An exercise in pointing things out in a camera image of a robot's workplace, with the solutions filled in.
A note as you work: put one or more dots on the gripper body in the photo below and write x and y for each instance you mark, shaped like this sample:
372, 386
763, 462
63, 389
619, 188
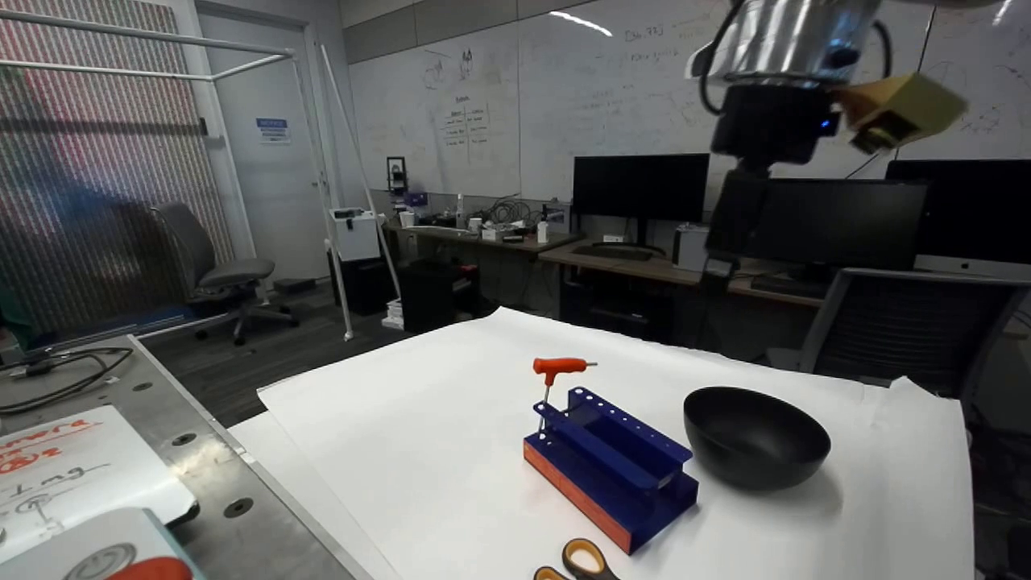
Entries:
769, 121

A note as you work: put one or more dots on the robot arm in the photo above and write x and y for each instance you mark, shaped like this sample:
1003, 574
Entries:
793, 36

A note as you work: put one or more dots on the black bowl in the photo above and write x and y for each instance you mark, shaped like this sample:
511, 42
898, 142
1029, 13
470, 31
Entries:
753, 439

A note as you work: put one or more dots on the blue tool holder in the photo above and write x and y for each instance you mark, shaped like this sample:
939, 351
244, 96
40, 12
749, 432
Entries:
612, 467

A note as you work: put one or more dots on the black monitor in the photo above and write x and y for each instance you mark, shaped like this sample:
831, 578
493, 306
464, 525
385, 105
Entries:
640, 187

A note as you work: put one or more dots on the small white computer case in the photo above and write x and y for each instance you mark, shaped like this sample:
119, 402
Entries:
691, 246

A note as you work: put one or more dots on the row of monitors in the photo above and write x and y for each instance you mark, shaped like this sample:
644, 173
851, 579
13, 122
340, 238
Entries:
886, 221

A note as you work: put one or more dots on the black keyboard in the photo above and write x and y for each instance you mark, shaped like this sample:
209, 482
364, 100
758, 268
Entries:
616, 251

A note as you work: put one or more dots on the whiteboard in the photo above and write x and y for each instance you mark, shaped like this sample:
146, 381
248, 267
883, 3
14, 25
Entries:
564, 105

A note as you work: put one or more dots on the wooden desk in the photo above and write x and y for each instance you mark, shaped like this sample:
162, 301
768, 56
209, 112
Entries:
612, 262

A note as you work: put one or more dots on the mesh-back office chair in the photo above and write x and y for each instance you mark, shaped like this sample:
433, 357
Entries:
902, 330

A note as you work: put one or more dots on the black cabinet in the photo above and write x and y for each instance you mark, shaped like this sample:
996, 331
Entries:
431, 294

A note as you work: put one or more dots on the white box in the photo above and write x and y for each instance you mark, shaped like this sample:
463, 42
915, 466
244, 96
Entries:
354, 234

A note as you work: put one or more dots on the large white paper sheet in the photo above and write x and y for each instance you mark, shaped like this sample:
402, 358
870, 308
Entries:
451, 451

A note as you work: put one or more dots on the blue and white door sign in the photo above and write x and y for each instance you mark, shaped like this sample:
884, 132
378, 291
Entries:
273, 130

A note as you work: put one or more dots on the door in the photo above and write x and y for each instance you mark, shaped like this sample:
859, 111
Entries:
270, 161

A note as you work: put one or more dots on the grey office chair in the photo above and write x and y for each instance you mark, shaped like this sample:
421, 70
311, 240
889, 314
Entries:
213, 266

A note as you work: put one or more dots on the grey metal table with holes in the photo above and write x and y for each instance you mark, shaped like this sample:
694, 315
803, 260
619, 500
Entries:
242, 499

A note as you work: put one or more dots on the red object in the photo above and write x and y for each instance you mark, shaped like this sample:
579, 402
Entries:
153, 570

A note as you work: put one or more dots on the white sheet with orange writing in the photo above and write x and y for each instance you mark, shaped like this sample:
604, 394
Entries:
72, 471

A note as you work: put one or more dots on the white pad with grey circle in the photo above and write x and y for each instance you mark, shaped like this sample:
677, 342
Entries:
89, 548

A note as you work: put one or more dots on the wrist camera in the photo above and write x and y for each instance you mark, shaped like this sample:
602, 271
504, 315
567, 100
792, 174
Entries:
910, 109

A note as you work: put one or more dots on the white pipe frame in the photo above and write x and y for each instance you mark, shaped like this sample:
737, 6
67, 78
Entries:
330, 161

